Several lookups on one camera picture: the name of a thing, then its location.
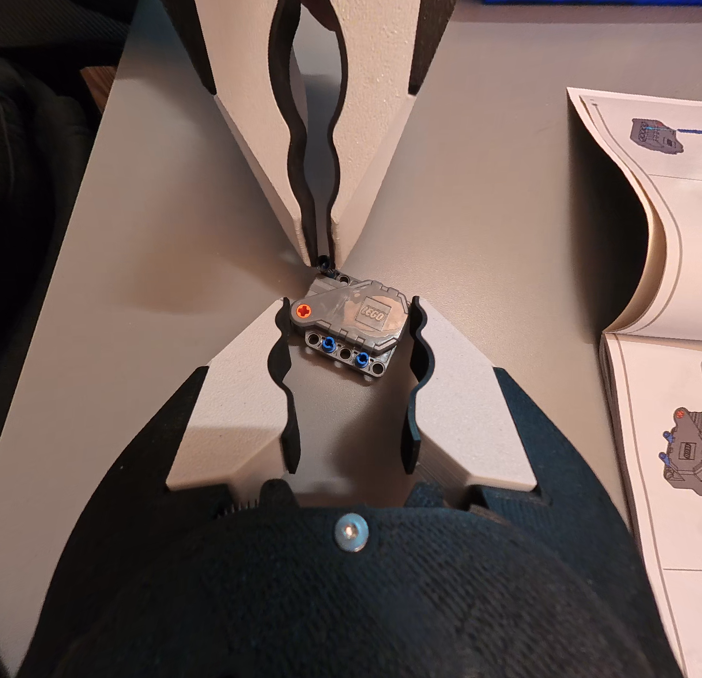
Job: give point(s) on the grey toy motor block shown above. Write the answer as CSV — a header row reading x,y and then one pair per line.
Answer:
x,y
351,316

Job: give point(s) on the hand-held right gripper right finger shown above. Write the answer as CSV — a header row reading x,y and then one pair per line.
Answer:
x,y
471,415

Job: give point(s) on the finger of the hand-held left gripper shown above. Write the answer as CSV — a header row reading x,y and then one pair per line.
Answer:
x,y
241,58
378,86

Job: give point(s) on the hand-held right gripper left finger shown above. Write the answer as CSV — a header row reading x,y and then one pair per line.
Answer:
x,y
230,415

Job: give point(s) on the person's left hand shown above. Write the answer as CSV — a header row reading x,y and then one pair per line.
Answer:
x,y
315,1

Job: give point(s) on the building instruction booklet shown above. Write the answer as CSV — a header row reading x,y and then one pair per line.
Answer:
x,y
680,524

